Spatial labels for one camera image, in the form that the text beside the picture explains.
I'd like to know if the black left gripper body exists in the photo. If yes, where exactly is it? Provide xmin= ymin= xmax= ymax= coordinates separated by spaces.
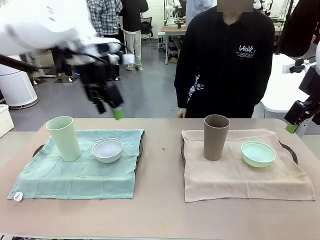
xmin=79 ymin=59 xmax=125 ymax=109

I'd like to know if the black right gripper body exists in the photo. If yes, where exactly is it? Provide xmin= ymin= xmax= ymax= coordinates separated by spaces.
xmin=298 ymin=67 xmax=320 ymax=101

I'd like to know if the white bowl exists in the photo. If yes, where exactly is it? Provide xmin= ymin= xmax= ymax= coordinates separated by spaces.
xmin=92 ymin=137 xmax=125 ymax=164

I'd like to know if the light green tall cup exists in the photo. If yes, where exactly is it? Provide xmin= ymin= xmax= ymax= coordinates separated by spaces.
xmin=45 ymin=115 xmax=82 ymax=162

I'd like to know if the mint green bowl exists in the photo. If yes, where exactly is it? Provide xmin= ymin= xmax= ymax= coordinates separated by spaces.
xmin=240 ymin=140 xmax=277 ymax=169

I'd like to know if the green cloth mat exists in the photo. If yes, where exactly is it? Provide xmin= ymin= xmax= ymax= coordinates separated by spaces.
xmin=7 ymin=128 xmax=146 ymax=202

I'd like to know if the brown tall cup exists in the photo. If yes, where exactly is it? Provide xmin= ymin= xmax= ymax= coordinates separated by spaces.
xmin=203 ymin=114 xmax=231 ymax=162

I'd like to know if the beige cloth mat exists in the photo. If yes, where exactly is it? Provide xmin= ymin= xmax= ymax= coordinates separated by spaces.
xmin=180 ymin=128 xmax=317 ymax=204

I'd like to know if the black-sleeved left forearm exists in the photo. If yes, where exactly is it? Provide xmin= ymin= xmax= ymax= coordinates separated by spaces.
xmin=251 ymin=69 xmax=273 ymax=112

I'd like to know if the black-sleeved right forearm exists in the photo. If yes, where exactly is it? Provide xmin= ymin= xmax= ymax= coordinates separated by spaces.
xmin=173 ymin=74 xmax=191 ymax=110

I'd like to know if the dark brown serving tray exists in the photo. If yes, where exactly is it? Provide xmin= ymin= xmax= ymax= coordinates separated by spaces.
xmin=32 ymin=131 xmax=146 ymax=174
xmin=180 ymin=138 xmax=300 ymax=166

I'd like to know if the white side table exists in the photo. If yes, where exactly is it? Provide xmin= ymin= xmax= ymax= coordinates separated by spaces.
xmin=259 ymin=53 xmax=320 ymax=137

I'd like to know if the person in red plaid shirt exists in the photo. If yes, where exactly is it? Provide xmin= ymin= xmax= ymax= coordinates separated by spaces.
xmin=50 ymin=46 xmax=74 ymax=83

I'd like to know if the person in dark jacket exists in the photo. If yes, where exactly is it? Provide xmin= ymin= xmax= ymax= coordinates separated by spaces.
xmin=279 ymin=0 xmax=320 ymax=58

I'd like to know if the black tripod pole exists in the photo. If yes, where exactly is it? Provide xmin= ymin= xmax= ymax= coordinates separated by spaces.
xmin=274 ymin=0 xmax=295 ymax=55

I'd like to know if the person in white coat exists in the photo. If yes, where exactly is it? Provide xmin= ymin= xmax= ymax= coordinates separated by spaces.
xmin=20 ymin=49 xmax=44 ymax=86

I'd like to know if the person in black tee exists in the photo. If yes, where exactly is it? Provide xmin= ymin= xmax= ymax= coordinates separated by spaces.
xmin=119 ymin=0 xmax=150 ymax=72

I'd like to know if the person in blue plaid shirt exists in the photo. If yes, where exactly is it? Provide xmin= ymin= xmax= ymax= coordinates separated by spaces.
xmin=85 ymin=0 xmax=124 ymax=82

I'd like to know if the black office chair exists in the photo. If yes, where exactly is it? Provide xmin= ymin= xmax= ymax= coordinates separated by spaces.
xmin=140 ymin=16 xmax=154 ymax=41

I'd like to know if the white cylindrical air purifier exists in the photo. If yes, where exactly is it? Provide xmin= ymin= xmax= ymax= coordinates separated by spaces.
xmin=0 ymin=53 xmax=39 ymax=109

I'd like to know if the person in black shirt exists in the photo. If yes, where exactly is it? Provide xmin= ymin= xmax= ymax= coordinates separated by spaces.
xmin=173 ymin=4 xmax=276 ymax=119

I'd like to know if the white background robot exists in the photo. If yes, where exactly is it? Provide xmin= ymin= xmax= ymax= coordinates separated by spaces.
xmin=253 ymin=0 xmax=274 ymax=16
xmin=164 ymin=0 xmax=181 ymax=26

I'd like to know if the wooden-top work table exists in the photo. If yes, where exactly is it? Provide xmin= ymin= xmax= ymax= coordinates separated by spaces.
xmin=160 ymin=24 xmax=187 ymax=65

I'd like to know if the white storage box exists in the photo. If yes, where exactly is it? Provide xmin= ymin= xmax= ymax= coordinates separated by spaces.
xmin=0 ymin=104 xmax=15 ymax=139

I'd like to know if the person in light blue shirt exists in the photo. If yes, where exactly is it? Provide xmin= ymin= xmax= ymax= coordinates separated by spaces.
xmin=184 ymin=0 xmax=219 ymax=26

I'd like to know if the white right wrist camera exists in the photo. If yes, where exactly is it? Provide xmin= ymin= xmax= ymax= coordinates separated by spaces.
xmin=282 ymin=57 xmax=318 ymax=74

